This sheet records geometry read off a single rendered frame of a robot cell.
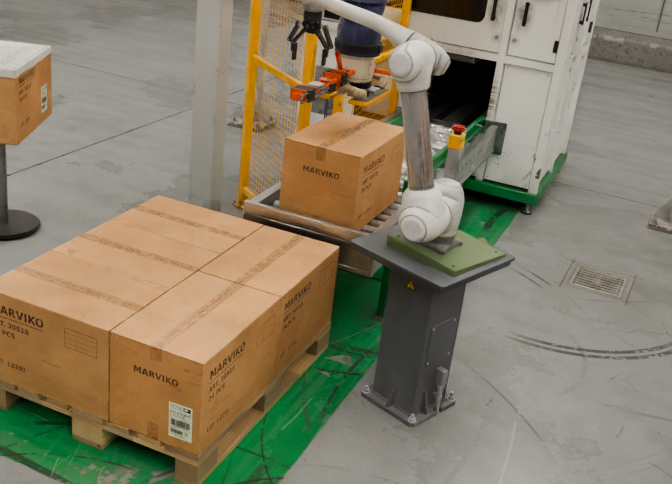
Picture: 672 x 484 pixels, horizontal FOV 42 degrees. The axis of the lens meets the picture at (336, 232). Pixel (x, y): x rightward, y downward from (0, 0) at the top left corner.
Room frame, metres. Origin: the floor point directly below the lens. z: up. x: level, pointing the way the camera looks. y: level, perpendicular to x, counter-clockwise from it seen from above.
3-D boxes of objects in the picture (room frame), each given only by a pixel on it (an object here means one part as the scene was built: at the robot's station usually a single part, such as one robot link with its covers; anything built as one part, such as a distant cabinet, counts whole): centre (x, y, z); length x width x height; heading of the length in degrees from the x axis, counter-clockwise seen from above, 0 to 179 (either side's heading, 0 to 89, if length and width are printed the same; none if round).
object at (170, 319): (3.33, 0.65, 0.34); 1.20 x 1.00 x 0.40; 159
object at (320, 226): (3.85, 0.13, 0.58); 0.70 x 0.03 x 0.06; 69
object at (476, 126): (5.17, -0.66, 0.60); 1.60 x 0.10 x 0.09; 159
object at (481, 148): (4.82, -0.59, 0.50); 2.31 x 0.05 x 0.19; 159
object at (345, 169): (4.17, -0.01, 0.75); 0.60 x 0.40 x 0.40; 158
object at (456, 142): (4.20, -0.54, 0.50); 0.07 x 0.07 x 1.00; 69
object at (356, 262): (3.84, 0.13, 0.48); 0.70 x 0.03 x 0.15; 69
